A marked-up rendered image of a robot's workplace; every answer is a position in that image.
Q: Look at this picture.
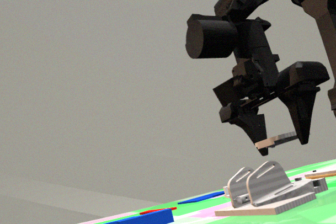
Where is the blue rectangular block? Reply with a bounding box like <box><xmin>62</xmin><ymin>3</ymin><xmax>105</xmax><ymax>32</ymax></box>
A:
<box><xmin>117</xmin><ymin>209</ymin><xmax>174</xmax><ymax>224</ymax></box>

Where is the white housing plate with two holes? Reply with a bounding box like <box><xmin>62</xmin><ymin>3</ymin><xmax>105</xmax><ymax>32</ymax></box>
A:
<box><xmin>255</xmin><ymin>131</ymin><xmax>298</xmax><ymax>149</ymax></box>

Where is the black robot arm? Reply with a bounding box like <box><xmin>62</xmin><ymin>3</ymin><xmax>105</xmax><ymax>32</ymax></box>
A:
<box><xmin>185</xmin><ymin>0</ymin><xmax>336</xmax><ymax>117</ymax></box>

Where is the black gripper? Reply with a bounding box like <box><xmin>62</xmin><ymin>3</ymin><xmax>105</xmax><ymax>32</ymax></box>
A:
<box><xmin>219</xmin><ymin>47</ymin><xmax>330</xmax><ymax>145</ymax></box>

